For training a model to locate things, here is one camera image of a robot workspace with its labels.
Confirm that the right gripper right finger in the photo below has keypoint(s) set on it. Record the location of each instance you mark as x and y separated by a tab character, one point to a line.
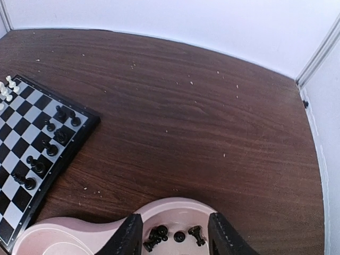
224	239

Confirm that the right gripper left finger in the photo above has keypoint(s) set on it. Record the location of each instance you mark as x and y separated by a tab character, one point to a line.
127	240

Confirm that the black king chess piece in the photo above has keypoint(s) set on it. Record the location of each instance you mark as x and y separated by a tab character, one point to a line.
29	183

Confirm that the black bishop chess piece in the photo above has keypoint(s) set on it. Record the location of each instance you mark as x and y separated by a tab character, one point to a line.
51	149

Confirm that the black and white chessboard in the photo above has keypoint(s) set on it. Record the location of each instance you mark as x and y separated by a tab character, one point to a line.
22	131

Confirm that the pile of black chess pieces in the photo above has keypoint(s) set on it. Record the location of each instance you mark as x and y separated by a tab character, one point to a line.
164	239

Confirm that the pink double pet bowl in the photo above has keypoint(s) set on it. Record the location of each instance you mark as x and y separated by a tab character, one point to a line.
66	235

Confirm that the right aluminium frame post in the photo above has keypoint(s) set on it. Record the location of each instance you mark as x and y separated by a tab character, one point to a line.
319	56

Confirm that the aluminium frame post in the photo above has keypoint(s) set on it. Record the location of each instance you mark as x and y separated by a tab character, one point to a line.
319	56
5	17

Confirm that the left aluminium frame post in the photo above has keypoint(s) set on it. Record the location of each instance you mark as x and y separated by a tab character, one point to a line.
5	17

